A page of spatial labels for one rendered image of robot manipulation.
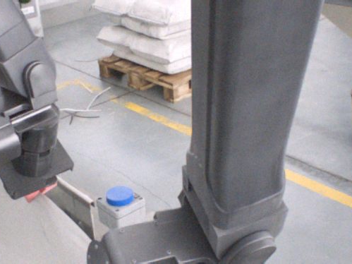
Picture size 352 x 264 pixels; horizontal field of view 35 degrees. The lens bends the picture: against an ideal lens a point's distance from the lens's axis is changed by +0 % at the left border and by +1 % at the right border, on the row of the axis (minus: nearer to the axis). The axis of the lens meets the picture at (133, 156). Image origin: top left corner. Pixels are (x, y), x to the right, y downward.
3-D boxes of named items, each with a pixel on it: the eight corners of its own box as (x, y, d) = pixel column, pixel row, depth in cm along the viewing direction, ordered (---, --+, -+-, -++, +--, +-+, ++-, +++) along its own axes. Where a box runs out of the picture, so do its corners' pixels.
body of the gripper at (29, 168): (-12, 164, 79) (-12, 130, 73) (53, 140, 84) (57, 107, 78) (8, 198, 76) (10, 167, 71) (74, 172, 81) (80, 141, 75)
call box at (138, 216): (147, 221, 124) (145, 198, 121) (118, 236, 120) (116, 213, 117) (125, 206, 130) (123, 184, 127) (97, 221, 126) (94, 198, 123)
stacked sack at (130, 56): (214, 62, 394) (214, 45, 388) (168, 80, 371) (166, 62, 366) (154, 44, 441) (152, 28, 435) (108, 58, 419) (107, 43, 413)
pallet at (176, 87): (285, 54, 437) (286, 36, 430) (174, 103, 372) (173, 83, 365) (207, 36, 494) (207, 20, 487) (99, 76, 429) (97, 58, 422)
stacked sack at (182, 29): (211, 31, 381) (210, 11, 375) (159, 46, 363) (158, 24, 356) (155, 14, 431) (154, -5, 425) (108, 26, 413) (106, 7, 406)
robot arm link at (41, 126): (69, 113, 70) (44, 84, 72) (22, 135, 67) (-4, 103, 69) (64, 147, 76) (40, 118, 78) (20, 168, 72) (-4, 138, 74)
